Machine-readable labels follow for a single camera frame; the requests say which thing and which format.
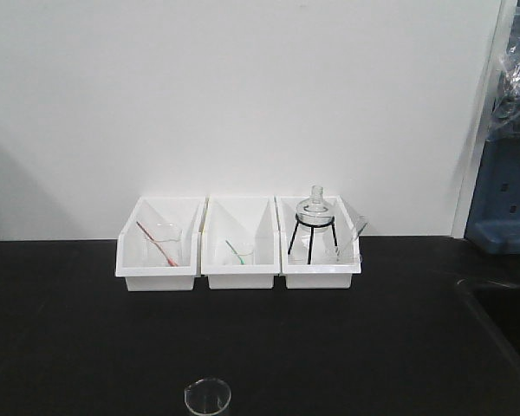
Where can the left white plastic bin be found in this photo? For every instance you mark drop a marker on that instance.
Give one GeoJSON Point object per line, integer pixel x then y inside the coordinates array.
{"type": "Point", "coordinates": [159, 246]}

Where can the clear plastic bag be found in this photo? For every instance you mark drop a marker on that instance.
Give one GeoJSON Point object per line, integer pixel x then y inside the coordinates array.
{"type": "Point", "coordinates": [506, 110]}

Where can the glass beaker in left bin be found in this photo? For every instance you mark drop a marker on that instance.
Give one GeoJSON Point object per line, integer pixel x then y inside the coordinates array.
{"type": "Point", "coordinates": [173, 247]}

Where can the small glass beaker middle bin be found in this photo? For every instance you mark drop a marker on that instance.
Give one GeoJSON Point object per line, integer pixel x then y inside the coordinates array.
{"type": "Point", "coordinates": [246, 251]}

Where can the right white plastic bin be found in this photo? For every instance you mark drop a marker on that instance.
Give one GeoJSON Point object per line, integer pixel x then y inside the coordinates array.
{"type": "Point", "coordinates": [327, 274]}

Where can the round bottom glass flask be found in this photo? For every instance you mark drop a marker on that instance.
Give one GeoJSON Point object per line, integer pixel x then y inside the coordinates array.
{"type": "Point", "coordinates": [315, 210]}

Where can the green glass stirring rod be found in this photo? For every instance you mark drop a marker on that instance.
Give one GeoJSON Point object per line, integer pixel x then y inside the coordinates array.
{"type": "Point", "coordinates": [235, 253]}

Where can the blue perforated cabinet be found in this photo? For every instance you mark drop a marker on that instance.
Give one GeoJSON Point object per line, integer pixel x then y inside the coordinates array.
{"type": "Point", "coordinates": [494, 219]}

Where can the clear glass beaker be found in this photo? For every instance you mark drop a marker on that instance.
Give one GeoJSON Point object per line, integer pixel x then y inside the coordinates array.
{"type": "Point", "coordinates": [208, 397]}

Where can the tilted glass cylinder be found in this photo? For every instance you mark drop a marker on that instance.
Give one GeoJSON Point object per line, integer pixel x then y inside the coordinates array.
{"type": "Point", "coordinates": [344, 253]}

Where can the black wire tripod stand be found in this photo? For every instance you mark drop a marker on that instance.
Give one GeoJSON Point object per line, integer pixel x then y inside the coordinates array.
{"type": "Point", "coordinates": [313, 238]}

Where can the white plastic bin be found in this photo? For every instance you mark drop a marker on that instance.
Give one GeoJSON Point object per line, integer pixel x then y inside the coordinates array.
{"type": "Point", "coordinates": [241, 219]}
{"type": "Point", "coordinates": [327, 274]}
{"type": "Point", "coordinates": [159, 246]}

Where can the middle white plastic bin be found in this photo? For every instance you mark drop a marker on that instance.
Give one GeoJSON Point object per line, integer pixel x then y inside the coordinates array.
{"type": "Point", "coordinates": [241, 219]}

